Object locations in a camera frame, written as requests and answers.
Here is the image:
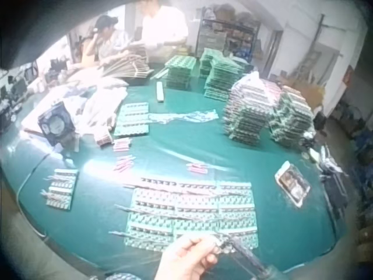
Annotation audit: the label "person's left hand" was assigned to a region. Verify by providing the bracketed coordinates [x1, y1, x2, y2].
[159, 236, 219, 280]

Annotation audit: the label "clear blister strip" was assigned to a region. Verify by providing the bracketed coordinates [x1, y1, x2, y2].
[208, 235, 237, 255]

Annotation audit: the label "spread of green card sheets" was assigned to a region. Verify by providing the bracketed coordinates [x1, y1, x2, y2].
[109, 176, 260, 253]

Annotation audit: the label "dark metal tool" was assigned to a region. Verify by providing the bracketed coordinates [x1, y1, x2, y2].
[226, 237, 273, 280]

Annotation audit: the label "bundle of pink strips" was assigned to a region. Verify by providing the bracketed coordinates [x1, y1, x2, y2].
[112, 138, 132, 153]
[115, 155, 137, 173]
[95, 129, 115, 147]
[185, 162, 210, 175]

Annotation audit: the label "phone on stand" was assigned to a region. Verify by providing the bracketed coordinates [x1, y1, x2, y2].
[274, 160, 312, 209]

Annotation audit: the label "small pile of green cards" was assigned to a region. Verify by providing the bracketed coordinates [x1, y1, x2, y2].
[40, 168, 80, 212]

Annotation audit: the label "clear plastic bag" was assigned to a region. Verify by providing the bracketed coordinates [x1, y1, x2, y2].
[147, 108, 220, 125]

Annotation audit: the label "green card sheet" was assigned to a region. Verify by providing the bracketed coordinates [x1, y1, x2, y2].
[112, 101, 150, 138]

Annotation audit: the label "tall stack of green cards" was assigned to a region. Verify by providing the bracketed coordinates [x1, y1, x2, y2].
[199, 47, 245, 102]
[222, 71, 281, 146]
[269, 85, 316, 152]

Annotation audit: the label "white power strip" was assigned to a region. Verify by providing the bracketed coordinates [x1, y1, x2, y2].
[156, 81, 166, 104]

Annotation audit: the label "black machine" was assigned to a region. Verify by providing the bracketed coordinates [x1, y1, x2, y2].
[316, 144, 352, 224]

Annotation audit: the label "heap of white plastic bags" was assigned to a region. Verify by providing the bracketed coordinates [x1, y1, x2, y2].
[22, 77, 129, 138]

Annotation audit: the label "blue box with round window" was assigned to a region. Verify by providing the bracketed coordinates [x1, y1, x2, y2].
[37, 101, 78, 147]

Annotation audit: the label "low stack of green cards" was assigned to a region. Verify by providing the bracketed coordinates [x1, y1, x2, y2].
[164, 55, 198, 90]

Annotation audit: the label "stack of brown cardboard sheets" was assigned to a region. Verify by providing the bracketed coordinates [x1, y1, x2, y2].
[99, 51, 156, 80]

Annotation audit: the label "brown cartons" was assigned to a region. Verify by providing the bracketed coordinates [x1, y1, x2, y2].
[276, 74, 326, 109]

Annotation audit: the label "metal storage shelf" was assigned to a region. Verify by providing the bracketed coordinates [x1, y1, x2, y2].
[196, 3, 262, 64]

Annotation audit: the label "cluttered side table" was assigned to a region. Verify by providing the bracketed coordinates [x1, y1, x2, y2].
[0, 58, 39, 127]

